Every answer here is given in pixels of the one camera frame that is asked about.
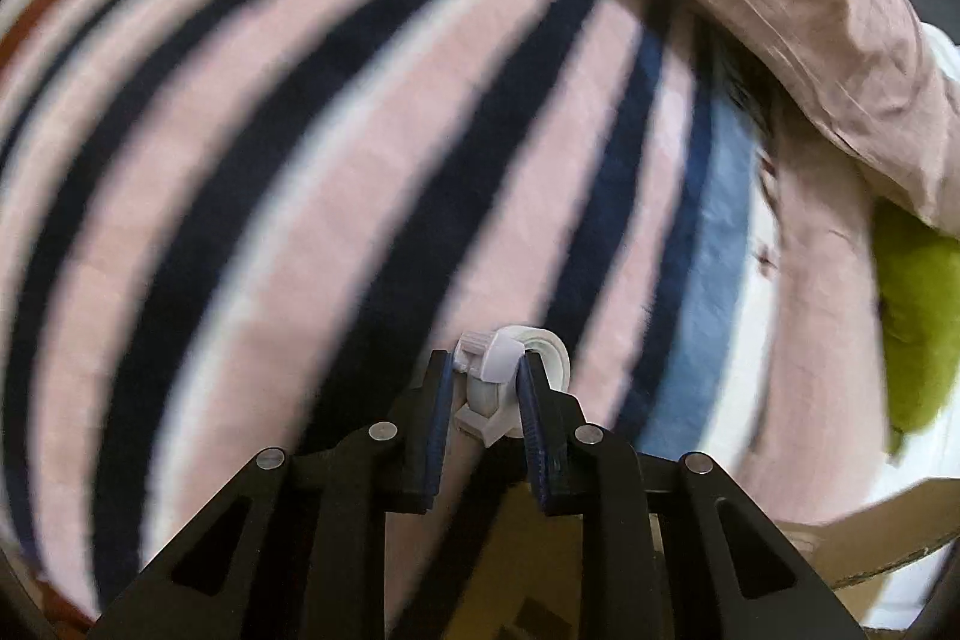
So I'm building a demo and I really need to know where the striped plush blanket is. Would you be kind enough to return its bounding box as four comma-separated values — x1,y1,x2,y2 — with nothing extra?
0,0,781,640

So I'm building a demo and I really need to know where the pink bed sheet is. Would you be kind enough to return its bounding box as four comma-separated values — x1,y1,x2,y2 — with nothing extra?
754,107,895,526

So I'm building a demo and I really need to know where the white tape dispenser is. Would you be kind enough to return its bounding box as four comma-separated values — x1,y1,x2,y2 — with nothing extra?
450,323,572,448

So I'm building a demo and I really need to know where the brown cardboard box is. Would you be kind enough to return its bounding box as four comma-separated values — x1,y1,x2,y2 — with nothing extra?
390,475,957,640

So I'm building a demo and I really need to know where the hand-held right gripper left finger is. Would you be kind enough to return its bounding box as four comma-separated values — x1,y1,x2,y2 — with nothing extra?
96,349,458,640

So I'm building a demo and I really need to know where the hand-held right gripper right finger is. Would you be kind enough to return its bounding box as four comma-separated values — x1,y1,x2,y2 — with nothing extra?
516,351,868,640

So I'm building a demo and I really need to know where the green plush toy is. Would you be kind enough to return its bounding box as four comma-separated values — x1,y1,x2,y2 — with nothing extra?
870,201,960,461

